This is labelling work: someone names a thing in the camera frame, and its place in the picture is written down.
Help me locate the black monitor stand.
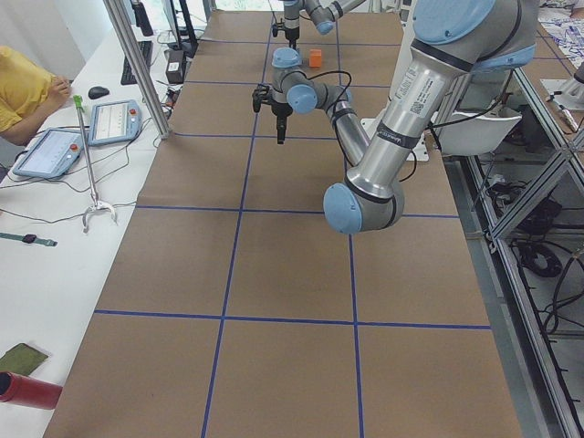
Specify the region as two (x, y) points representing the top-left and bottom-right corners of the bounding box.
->
(171, 0), (199, 58)

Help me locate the teach pendant tablet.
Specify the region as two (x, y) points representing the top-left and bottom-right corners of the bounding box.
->
(13, 129), (83, 179)
(88, 99), (141, 146)

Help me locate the black box with label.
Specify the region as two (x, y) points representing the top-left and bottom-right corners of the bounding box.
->
(165, 49), (186, 85)

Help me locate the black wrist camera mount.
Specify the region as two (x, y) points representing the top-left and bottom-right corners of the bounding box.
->
(271, 18), (287, 37)
(252, 84), (272, 113)

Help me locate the white chair seat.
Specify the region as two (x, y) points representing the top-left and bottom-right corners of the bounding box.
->
(439, 108), (522, 156)

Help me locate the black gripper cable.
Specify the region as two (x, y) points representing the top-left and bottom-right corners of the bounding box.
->
(300, 70), (353, 115)

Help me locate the person in yellow shirt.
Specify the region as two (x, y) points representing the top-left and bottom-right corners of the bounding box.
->
(1, 46), (71, 146)

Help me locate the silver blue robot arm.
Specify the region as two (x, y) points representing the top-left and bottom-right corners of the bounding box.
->
(268, 1), (539, 235)
(271, 0), (364, 49)

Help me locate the reacher grabber tool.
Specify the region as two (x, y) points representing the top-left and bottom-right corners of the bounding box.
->
(73, 94), (117, 234)

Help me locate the near teach pendant tablet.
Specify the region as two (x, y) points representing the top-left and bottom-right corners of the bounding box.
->
(13, 129), (83, 179)

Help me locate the black computer mouse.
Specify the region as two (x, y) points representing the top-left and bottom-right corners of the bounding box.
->
(88, 86), (110, 100)

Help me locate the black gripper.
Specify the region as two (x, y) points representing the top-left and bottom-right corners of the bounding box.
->
(271, 101), (292, 145)
(285, 26), (299, 48)

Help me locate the far teach pendant tablet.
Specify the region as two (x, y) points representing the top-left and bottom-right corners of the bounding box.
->
(88, 99), (141, 146)

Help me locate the green strap smartwatch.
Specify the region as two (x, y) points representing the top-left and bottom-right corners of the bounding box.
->
(0, 232), (57, 247)

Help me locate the orange foam block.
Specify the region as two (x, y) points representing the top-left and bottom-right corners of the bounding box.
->
(308, 48), (323, 68)

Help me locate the aluminium frame post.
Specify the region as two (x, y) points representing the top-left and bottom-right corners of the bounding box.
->
(103, 0), (171, 140)

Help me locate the olive green bean bag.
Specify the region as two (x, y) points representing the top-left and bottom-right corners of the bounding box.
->
(0, 343), (48, 376)

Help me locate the red bottle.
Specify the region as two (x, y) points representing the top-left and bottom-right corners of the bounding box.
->
(1, 371), (63, 410)

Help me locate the black keyboard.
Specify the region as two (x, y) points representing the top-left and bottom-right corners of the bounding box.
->
(120, 39), (154, 87)

